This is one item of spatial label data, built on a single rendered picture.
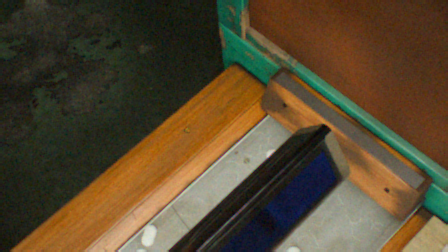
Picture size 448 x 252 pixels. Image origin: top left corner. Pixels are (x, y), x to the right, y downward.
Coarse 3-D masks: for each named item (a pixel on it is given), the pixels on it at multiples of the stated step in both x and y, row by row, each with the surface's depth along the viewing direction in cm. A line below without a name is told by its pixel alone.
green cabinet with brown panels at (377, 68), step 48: (240, 0) 96; (288, 0) 88; (336, 0) 79; (384, 0) 72; (432, 0) 66; (288, 48) 97; (336, 48) 87; (384, 48) 78; (432, 48) 71; (336, 96) 94; (384, 96) 85; (432, 96) 77; (432, 144) 84
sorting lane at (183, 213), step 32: (256, 128) 107; (224, 160) 104; (256, 160) 104; (192, 192) 102; (224, 192) 101; (352, 192) 100; (160, 224) 99; (192, 224) 99; (320, 224) 97; (352, 224) 97; (384, 224) 97
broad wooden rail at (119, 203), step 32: (224, 96) 108; (256, 96) 108; (160, 128) 106; (192, 128) 105; (224, 128) 105; (128, 160) 103; (160, 160) 103; (192, 160) 102; (96, 192) 100; (128, 192) 100; (160, 192) 100; (64, 224) 98; (96, 224) 98; (128, 224) 98
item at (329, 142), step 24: (288, 144) 67; (312, 144) 63; (336, 144) 65; (264, 168) 65; (288, 168) 62; (312, 168) 64; (336, 168) 66; (240, 192) 64; (264, 192) 61; (288, 192) 63; (312, 192) 65; (216, 216) 62; (240, 216) 60; (264, 216) 62; (288, 216) 64; (192, 240) 61; (216, 240) 59; (240, 240) 61; (264, 240) 63
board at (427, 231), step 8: (432, 224) 92; (440, 224) 92; (424, 232) 92; (432, 232) 92; (440, 232) 92; (416, 240) 91; (424, 240) 91; (432, 240) 91; (440, 240) 91; (408, 248) 91; (416, 248) 91; (424, 248) 90; (432, 248) 90; (440, 248) 90
